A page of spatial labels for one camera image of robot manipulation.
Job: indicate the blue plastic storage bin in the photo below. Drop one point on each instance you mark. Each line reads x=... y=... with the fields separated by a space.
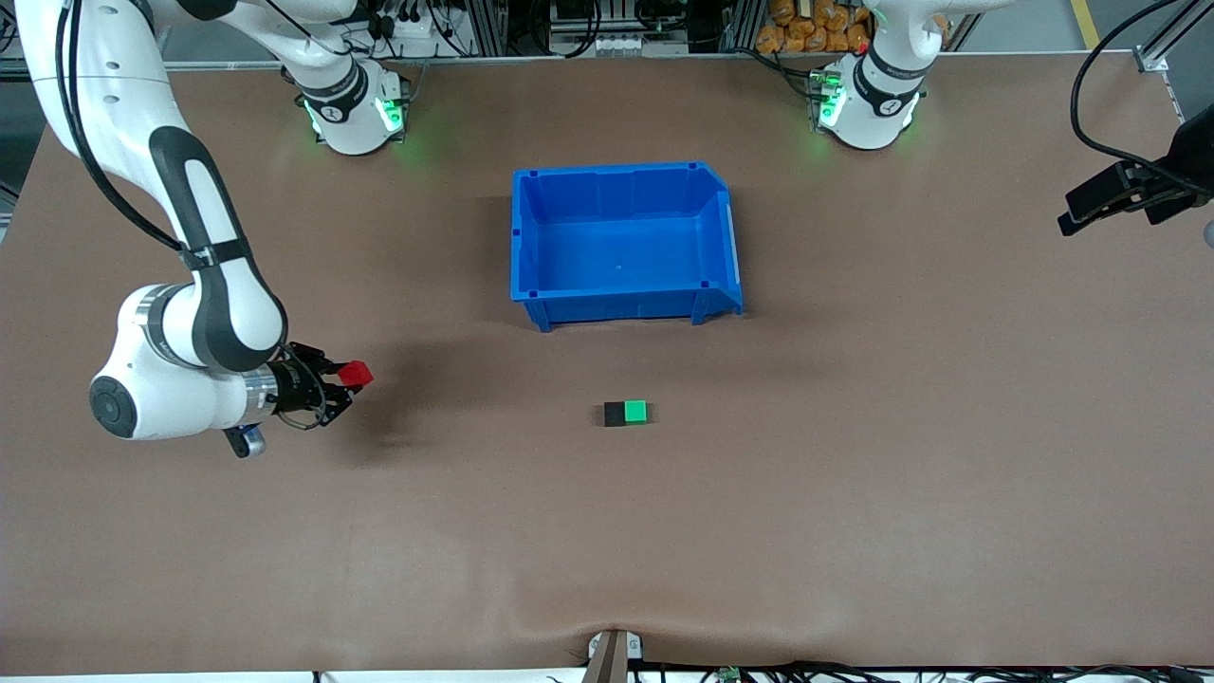
x=621 y=251

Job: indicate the brown table mat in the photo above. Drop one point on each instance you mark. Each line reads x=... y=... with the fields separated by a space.
x=285 y=531

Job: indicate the green cube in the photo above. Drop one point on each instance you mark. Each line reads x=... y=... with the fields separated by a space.
x=636 y=412

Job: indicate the electronics box with white connectors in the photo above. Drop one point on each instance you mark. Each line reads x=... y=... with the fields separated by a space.
x=616 y=43

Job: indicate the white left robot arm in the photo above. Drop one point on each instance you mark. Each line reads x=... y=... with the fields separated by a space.
x=877 y=119

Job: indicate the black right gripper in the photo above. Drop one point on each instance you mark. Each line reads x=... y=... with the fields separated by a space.
x=295 y=386

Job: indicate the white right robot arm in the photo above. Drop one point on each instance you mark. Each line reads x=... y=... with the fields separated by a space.
x=142 y=389

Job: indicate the black cube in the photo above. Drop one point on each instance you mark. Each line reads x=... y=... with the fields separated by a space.
x=615 y=415

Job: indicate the orange snack bag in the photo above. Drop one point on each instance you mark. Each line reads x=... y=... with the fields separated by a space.
x=797 y=28

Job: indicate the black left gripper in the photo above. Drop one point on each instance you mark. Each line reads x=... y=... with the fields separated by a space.
x=1193 y=154

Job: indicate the white power strip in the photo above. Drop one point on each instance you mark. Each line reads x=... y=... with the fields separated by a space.
x=417 y=38

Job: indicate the red cube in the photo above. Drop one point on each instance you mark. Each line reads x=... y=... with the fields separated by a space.
x=357 y=374

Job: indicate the aluminium frame profile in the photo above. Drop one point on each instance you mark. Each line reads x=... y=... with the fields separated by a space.
x=1159 y=47

